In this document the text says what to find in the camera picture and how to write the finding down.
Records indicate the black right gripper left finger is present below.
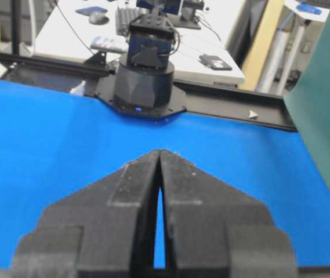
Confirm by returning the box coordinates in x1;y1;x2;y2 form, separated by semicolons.
11;149;161;277

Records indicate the blue table cloth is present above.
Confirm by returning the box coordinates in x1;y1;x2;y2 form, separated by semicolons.
0;81;330;269

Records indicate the black aluminium frame rail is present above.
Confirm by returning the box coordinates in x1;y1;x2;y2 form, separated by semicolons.
0;52;296;131

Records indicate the grey computer mouse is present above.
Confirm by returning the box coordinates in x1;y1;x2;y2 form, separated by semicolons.
89;11;110;25

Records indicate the black flat device on desk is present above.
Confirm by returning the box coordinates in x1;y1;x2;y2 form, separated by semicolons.
199;54;232;71

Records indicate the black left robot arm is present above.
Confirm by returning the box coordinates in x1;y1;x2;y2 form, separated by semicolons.
90;1;187;119

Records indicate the black keyboard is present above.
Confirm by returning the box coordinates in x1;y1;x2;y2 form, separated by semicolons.
115;8;141;36

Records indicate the white office desk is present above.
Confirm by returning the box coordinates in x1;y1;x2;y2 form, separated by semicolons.
35;1;245;85

